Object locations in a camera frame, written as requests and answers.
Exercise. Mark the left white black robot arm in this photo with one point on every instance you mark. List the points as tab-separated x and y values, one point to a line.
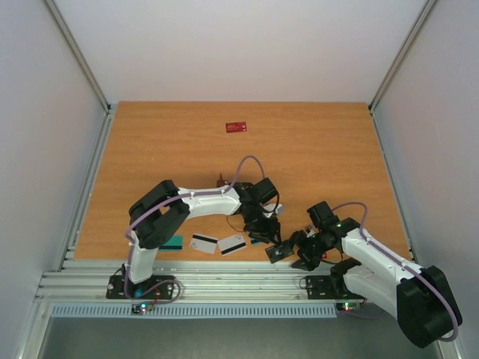
156	217

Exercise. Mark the left aluminium corner post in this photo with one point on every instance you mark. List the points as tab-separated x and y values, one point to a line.
67	35

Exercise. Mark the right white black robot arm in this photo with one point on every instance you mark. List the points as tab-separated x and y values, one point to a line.
419	298

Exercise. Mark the white card left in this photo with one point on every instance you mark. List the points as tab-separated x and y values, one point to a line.
205	244

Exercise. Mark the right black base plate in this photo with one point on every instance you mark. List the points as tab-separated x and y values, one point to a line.
322	287

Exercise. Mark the black VIP card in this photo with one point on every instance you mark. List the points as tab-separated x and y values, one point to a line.
276	253

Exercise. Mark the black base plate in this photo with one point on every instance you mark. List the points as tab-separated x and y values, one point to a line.
322	287
156	287

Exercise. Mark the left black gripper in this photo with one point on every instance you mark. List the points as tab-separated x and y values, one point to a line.
267	232

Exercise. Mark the small circuit board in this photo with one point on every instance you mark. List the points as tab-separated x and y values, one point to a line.
348	306
142	308

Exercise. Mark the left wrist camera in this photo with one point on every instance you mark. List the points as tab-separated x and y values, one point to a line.
272	209

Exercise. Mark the right aluminium corner post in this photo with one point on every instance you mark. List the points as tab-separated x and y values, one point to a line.
406	46

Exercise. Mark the white card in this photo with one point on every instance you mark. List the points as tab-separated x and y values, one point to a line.
205	244
231	244

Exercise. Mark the brown leather card holder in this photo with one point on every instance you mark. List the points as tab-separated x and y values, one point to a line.
221	181

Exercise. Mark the grey slotted cable duct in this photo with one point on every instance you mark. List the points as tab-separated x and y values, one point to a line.
199	311

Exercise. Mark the white card right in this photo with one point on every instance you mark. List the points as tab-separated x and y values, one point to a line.
231	244

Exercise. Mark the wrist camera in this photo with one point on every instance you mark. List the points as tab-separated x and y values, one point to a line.
310	231
272	209

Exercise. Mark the aluminium corner post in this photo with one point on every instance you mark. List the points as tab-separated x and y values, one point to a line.
67	35
406	46

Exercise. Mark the teal card left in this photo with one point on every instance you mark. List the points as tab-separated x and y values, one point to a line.
175	243

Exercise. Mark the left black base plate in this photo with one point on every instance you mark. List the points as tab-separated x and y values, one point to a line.
156	287

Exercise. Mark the right small circuit board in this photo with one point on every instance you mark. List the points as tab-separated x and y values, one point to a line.
348	306

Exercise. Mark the teal card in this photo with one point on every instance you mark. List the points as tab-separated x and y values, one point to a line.
255	241
175	243

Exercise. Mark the teal card right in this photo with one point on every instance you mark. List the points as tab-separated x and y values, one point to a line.
255	241

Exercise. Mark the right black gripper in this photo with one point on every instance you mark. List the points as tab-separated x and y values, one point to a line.
299	246

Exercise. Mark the red card far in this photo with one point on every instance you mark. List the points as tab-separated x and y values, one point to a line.
236	127

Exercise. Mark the left small circuit board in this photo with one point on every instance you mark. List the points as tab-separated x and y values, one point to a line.
142	308

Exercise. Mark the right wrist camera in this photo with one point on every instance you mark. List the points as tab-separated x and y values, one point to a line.
310	231

